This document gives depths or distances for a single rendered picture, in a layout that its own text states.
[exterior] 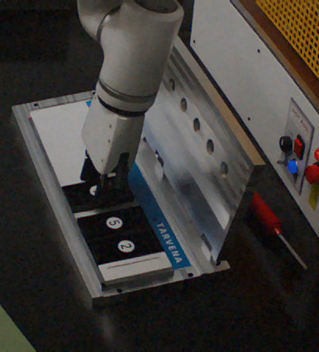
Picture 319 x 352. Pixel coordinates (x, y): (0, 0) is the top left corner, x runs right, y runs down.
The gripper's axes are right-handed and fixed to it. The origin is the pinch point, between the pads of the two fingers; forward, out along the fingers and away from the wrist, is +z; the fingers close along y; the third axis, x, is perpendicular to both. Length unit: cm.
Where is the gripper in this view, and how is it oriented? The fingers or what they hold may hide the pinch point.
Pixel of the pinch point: (97, 183)
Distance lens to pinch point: 149.8
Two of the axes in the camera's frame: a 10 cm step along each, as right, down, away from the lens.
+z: -2.7, 7.7, 5.8
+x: 9.0, -0.2, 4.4
